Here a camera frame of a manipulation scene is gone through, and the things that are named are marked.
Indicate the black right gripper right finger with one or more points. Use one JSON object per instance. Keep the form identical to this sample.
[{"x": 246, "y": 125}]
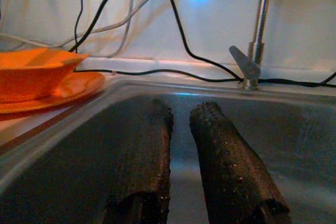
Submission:
[{"x": 231, "y": 166}]

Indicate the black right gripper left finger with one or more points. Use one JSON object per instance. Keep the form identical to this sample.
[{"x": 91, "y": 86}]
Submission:
[{"x": 147, "y": 161}]

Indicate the stainless steel sink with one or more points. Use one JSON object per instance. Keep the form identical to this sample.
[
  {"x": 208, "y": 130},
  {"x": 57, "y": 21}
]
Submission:
[{"x": 302, "y": 142}]

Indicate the orange plate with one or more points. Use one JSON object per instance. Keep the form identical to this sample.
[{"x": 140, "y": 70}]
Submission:
[{"x": 78, "y": 85}]

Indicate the chrome faucet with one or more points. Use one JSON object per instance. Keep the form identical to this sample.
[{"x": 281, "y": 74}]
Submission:
[{"x": 258, "y": 30}]

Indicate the orange bowl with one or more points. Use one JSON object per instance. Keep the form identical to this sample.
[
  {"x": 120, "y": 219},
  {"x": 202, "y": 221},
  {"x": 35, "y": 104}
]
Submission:
[{"x": 29, "y": 74}]

